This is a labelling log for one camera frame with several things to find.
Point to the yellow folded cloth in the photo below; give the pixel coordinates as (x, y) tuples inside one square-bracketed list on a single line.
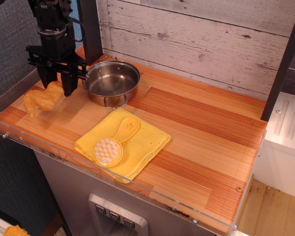
[(137, 151)]

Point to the small stainless steel pot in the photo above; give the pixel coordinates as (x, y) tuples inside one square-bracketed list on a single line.
[(112, 83)]

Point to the dark left shelf post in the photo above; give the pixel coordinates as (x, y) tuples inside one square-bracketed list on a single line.
[(88, 15)]

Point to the yellow round scrub brush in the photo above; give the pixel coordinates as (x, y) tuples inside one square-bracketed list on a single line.
[(109, 151)]

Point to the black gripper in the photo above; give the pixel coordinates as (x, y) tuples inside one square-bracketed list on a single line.
[(57, 54)]

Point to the dark shelf post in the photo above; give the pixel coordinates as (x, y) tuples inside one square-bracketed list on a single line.
[(88, 15), (280, 76)]

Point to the yellow rubber chicken wing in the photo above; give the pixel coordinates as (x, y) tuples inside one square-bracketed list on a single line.
[(45, 100)]

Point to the dark right shelf post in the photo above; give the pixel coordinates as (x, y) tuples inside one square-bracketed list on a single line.
[(280, 76)]

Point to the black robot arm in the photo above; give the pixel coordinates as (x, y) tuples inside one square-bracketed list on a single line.
[(51, 14)]

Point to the orange object bottom left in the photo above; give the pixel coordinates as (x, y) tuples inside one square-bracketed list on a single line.
[(15, 231)]

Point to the silver dispenser button panel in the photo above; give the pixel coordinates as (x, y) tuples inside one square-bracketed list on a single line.
[(111, 219)]

